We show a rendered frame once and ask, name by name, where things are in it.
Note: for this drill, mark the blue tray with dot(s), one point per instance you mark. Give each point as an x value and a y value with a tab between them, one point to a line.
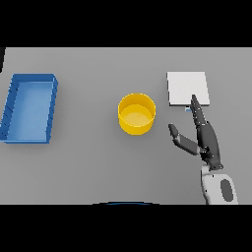
29	108

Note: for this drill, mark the yellow bowl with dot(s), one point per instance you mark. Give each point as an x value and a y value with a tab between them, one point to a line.
136	114

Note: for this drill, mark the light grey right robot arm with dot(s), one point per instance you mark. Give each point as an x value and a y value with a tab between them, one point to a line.
216	188

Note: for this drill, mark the pale square measuring scale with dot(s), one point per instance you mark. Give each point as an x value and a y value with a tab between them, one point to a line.
187	88

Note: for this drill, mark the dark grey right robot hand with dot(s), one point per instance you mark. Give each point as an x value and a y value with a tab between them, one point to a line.
206	138

